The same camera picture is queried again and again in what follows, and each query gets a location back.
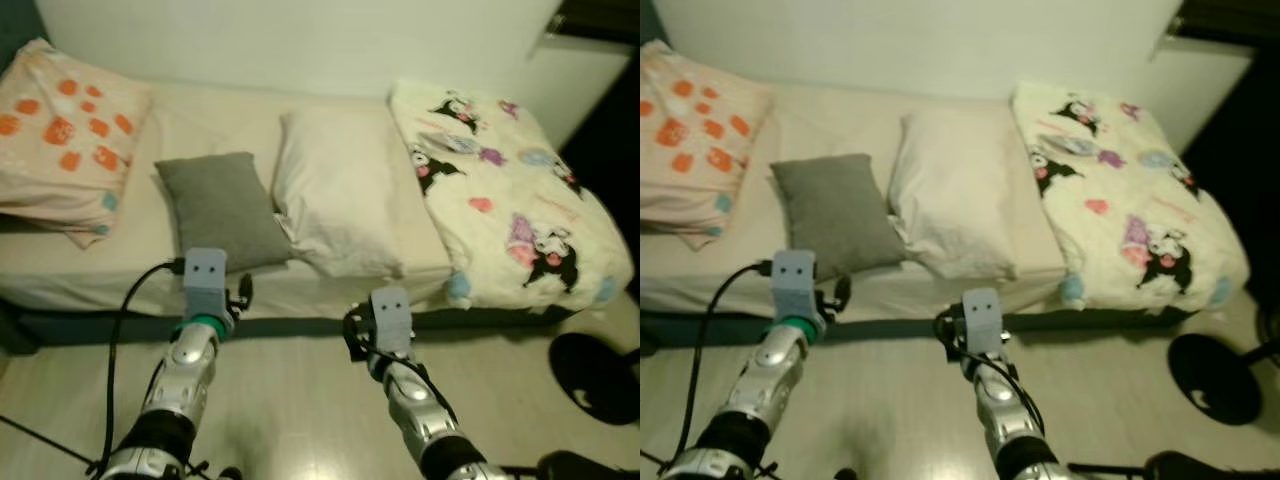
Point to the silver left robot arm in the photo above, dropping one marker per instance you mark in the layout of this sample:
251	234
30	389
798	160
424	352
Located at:
775	370
185	370

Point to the white pillow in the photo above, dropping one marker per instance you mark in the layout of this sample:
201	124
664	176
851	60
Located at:
955	190
340	190

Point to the black chair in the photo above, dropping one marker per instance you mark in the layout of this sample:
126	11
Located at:
1210	468
590	467

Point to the cream cartoon print blanket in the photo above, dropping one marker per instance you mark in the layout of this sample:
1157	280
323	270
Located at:
1130	190
510	190

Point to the thin black rod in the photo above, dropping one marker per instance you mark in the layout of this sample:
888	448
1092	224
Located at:
662	462
50	442

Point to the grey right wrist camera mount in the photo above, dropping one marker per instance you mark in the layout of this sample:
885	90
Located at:
983	315
390	315

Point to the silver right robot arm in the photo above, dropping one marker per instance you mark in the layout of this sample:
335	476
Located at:
1000	395
410	400

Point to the pink pillow with orange flowers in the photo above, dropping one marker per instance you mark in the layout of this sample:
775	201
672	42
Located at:
690	140
60	140

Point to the bed with cream sheet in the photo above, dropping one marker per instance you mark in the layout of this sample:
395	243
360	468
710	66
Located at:
830	120
200	120

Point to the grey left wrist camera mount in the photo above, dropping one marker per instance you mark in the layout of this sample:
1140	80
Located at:
205	280
795	280

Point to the black standing fan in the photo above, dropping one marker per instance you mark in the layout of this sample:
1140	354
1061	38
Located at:
1210	380
590	380

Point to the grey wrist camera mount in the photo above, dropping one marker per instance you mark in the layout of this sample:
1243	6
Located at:
390	315
205	280
983	315
795	280

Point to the grey pillow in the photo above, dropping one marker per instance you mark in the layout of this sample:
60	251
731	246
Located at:
835	210
220	205

